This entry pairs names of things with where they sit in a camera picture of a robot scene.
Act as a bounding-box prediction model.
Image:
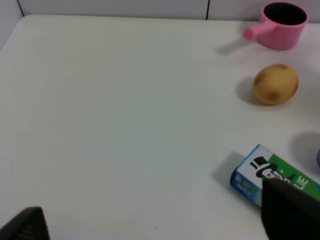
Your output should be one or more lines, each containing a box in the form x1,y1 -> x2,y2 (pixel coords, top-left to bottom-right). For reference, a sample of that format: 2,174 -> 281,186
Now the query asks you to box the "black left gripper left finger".
0,206 -> 50,240

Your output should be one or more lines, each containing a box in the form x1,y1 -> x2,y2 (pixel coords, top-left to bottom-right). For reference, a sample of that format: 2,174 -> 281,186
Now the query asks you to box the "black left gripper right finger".
261,179 -> 320,240

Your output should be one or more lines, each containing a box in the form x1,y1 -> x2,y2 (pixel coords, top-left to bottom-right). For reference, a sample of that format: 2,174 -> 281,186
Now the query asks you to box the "Darlie toothpaste box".
230,144 -> 320,208

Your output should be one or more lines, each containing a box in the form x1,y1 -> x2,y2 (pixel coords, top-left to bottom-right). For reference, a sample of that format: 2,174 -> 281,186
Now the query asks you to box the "purple lidded jar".
316,149 -> 320,167

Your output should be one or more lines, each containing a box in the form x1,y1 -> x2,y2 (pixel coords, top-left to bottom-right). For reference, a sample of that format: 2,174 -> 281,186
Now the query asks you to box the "toy potato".
252,63 -> 299,105

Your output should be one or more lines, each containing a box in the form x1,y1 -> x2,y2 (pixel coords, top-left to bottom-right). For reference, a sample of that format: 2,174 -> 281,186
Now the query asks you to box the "pink toy saucepan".
243,2 -> 309,50

